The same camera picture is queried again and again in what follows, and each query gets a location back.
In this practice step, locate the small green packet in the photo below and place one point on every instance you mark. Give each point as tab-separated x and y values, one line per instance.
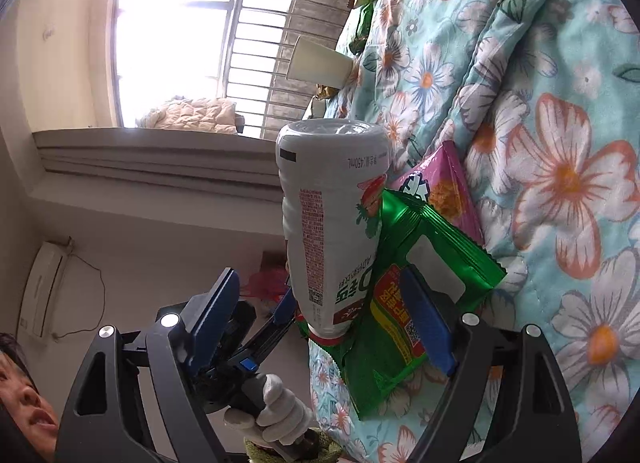
362	28

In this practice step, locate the white paper cup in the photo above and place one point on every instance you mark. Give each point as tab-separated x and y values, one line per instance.
317	63

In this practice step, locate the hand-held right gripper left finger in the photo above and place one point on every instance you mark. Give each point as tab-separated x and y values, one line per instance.
212	318

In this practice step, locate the beige quilted jacket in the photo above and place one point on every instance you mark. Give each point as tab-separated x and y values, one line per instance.
195	115

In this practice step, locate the person's left hand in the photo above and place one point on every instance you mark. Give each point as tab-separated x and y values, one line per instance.
280	413

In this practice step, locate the floral turquoise blanket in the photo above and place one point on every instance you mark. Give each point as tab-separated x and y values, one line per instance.
525	168

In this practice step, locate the large green snack packet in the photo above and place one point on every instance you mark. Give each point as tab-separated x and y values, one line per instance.
390	343

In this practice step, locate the red plastic bag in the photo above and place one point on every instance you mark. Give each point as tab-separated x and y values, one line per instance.
265	285

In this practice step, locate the white drink bottle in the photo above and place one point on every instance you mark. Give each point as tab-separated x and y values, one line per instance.
325	223

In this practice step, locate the white air conditioner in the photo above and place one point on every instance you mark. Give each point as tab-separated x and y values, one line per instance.
42	288

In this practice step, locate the small gold packet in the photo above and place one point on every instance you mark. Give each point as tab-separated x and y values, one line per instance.
326	92

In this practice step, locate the person's face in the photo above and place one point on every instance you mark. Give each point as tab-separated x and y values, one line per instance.
25	398

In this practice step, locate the pink snack packet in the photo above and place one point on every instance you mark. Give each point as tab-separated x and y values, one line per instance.
450	198

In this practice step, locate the metal window grille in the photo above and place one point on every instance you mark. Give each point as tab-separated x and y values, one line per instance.
280	18

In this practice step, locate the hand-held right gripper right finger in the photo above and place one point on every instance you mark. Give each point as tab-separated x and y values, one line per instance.
425	318

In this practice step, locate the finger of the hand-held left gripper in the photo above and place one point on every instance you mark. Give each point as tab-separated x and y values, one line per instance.
282	308

